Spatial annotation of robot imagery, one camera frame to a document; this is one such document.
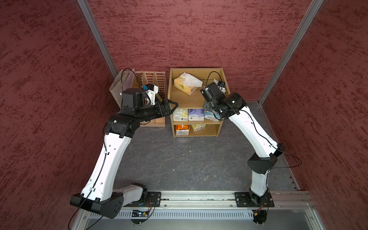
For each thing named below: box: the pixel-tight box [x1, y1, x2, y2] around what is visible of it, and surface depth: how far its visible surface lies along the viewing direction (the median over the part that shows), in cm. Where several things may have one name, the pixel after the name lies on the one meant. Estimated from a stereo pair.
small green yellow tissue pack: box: [190, 124, 207, 132], surface depth 100 cm
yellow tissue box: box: [173, 72, 204, 95], surface depth 81 cm
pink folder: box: [121, 68, 137, 92], surface depth 97 cm
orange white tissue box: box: [175, 124, 190, 136], surface depth 96 cm
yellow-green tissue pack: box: [172, 108, 189, 122], surface depth 85 cm
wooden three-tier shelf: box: [167, 67, 231, 138], surface depth 86 cm
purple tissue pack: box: [187, 108, 205, 122], surface depth 86 cm
